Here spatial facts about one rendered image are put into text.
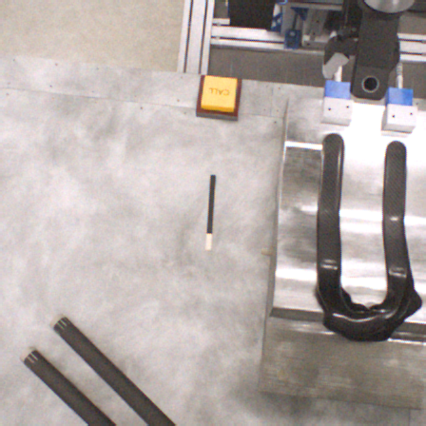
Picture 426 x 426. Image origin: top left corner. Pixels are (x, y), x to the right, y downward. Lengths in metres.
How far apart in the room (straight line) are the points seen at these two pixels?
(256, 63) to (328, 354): 1.09
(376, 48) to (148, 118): 0.50
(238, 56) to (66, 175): 0.90
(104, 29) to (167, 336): 1.39
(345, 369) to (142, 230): 0.42
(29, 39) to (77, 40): 0.17
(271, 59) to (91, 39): 0.66
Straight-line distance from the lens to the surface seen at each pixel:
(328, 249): 0.99
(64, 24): 2.26
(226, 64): 1.89
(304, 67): 1.90
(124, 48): 2.17
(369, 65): 0.84
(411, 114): 1.10
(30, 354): 1.08
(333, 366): 1.02
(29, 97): 1.23
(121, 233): 1.10
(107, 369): 1.02
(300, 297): 0.95
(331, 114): 1.06
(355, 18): 0.87
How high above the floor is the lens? 1.86
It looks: 74 degrees down
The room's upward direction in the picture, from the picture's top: 1 degrees clockwise
